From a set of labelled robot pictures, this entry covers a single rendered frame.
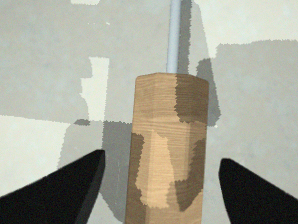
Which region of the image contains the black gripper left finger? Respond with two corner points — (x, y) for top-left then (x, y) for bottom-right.
(0, 149), (105, 224)

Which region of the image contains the wooden-handled tool with thin grey shaft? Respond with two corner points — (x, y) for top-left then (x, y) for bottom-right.
(124, 0), (209, 224)

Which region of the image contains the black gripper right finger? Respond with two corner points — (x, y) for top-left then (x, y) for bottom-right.
(218, 158), (298, 224)

